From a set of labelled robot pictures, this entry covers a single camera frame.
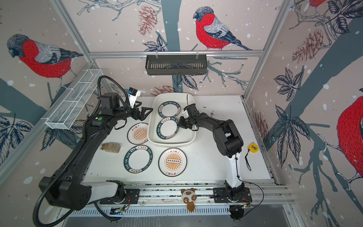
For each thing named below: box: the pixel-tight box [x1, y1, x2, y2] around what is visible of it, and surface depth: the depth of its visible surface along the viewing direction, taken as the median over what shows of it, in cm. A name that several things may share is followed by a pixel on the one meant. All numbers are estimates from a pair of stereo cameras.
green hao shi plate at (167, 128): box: [155, 116, 180, 140], surface depth 102 cm
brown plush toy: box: [180, 187, 198, 213], surface depth 71 cm
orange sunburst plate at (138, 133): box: [126, 122, 149, 145], surface depth 100 cm
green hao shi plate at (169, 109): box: [157, 100, 182, 119], surface depth 113 cm
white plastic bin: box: [147, 92, 197, 148], surface depth 98 cm
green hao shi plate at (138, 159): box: [123, 144, 154, 175], surface depth 88 cm
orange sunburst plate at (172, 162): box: [158, 147, 188, 178], surface depth 87 cm
